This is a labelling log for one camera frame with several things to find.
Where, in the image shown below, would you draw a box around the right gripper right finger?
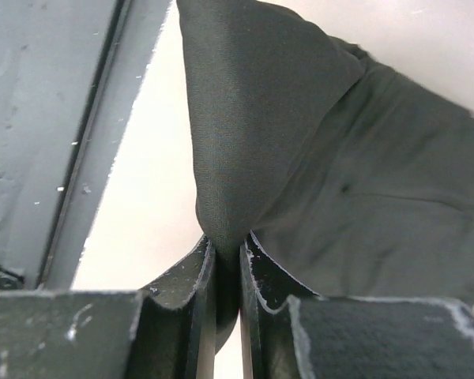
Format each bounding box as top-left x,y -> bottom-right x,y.
240,235 -> 474,379

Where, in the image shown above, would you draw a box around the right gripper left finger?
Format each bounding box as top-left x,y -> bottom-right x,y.
0,238 -> 216,379

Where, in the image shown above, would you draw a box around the black graphic t-shirt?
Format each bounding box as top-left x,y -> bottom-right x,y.
177,1 -> 474,347

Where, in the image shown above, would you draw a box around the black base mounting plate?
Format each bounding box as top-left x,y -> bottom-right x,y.
0,1 -> 169,290

